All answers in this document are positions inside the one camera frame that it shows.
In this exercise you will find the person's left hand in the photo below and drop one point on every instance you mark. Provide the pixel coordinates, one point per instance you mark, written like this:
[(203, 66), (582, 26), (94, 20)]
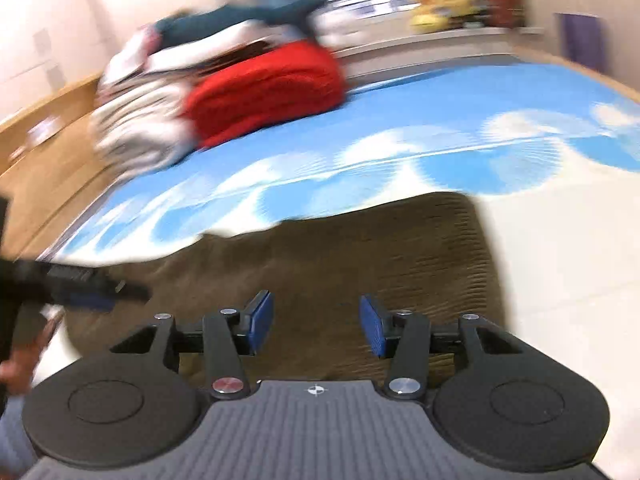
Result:
[(22, 367)]

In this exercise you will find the yellow plush toy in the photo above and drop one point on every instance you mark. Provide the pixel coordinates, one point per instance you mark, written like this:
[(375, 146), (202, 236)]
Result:
[(440, 7)]

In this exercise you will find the striped bedding pile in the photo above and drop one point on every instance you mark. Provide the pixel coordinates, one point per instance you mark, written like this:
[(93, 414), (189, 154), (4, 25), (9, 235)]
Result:
[(135, 125)]

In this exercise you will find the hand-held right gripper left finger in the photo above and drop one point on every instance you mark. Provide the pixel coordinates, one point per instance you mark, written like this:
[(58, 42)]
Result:
[(260, 325)]

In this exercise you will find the brown pants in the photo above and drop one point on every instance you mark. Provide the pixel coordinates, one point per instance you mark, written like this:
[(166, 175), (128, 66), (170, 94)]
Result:
[(350, 255)]

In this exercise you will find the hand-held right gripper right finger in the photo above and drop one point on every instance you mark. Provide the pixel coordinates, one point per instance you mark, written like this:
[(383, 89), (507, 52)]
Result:
[(372, 325)]

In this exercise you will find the red quilt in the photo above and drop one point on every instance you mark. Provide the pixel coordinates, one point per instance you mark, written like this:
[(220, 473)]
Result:
[(270, 90)]

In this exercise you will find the white window sill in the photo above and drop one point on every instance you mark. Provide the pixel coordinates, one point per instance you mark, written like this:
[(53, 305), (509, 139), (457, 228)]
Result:
[(440, 40)]

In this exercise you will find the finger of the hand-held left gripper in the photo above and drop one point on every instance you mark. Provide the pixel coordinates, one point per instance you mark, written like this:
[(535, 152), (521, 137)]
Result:
[(85, 287)]

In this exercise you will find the teal shark plush toy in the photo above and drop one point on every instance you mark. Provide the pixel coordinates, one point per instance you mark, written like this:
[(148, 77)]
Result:
[(220, 22)]

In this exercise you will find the person's left forearm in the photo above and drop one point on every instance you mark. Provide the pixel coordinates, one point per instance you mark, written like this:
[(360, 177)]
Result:
[(12, 440)]

